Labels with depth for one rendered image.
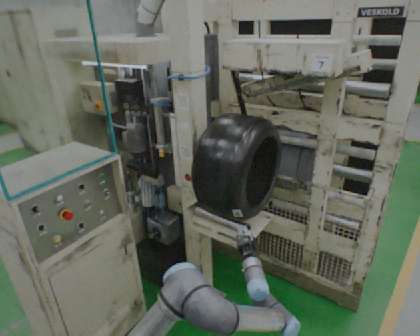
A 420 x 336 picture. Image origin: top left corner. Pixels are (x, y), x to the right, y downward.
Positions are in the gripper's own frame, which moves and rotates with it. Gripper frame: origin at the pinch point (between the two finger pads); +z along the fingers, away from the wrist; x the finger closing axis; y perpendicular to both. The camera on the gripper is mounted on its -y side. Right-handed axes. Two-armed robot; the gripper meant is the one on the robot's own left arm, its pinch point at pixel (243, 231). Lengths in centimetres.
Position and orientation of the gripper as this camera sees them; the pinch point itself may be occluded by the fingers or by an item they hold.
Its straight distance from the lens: 147.8
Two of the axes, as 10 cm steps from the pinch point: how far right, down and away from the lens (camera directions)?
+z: -0.9, -5.4, 8.4
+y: -2.8, -7.9, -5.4
